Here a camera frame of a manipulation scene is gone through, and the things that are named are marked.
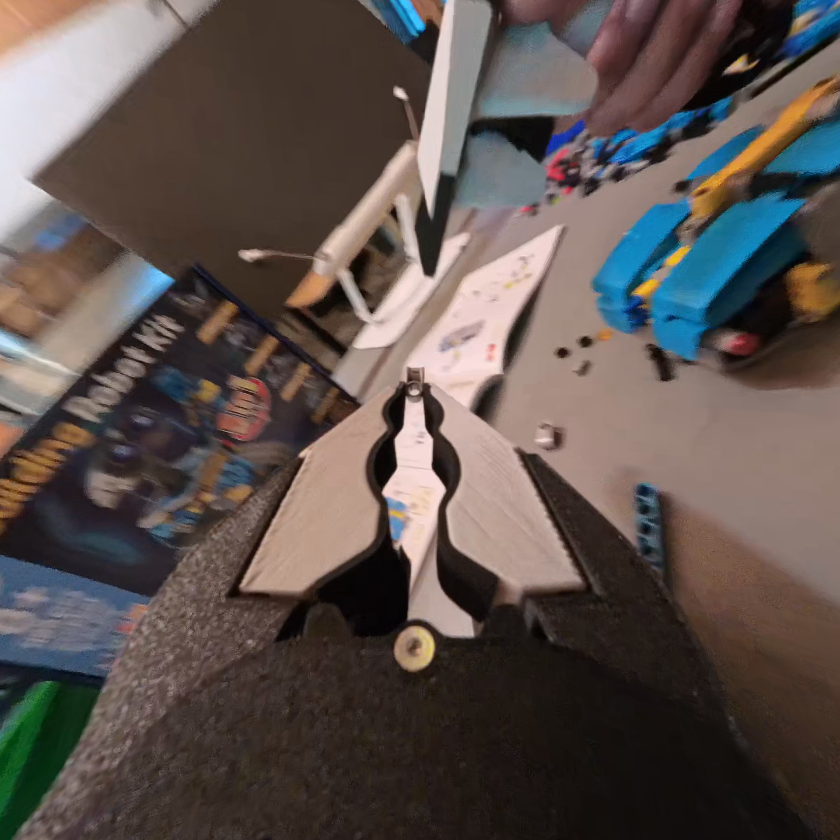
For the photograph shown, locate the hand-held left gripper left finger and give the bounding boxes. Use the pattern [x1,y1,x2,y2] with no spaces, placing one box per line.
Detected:
[239,385,400,601]

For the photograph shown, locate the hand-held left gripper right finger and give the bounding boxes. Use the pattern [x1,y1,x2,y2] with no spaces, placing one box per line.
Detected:
[427,386,588,622]

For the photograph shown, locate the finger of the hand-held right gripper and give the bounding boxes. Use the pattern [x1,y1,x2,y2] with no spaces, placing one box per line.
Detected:
[413,0,494,278]

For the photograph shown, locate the grey desk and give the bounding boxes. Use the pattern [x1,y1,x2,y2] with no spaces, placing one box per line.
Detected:
[331,26,840,840]

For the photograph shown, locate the person's right hand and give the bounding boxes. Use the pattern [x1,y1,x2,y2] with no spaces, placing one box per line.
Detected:
[504,0,756,135]

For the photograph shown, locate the pile of toy bricks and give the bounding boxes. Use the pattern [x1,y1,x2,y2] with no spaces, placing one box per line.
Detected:
[518,0,840,217]

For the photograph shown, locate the white laptop stand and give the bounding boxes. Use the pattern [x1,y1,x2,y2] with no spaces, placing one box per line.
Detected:
[285,141,470,349]

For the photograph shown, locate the blue beam brick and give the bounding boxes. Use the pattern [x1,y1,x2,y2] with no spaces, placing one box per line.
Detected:
[633,482,667,572]

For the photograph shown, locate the dark blue toy kit box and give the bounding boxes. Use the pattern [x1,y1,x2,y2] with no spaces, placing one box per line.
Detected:
[0,269,358,677]

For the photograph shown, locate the white instruction booklet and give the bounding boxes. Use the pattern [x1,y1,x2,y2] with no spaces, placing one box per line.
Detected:
[384,226,565,637]

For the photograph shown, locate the black screen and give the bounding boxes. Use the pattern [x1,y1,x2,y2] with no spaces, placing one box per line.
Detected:
[33,0,434,316]

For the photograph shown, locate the blue toy car model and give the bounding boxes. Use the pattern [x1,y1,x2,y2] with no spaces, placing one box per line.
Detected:
[592,77,840,371]

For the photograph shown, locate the green storage bin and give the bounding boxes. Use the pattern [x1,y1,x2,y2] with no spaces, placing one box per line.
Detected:
[0,679,99,840]

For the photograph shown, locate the thin white-tipped cable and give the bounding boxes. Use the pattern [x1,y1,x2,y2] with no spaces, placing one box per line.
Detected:
[238,247,322,265]
[392,87,421,140]

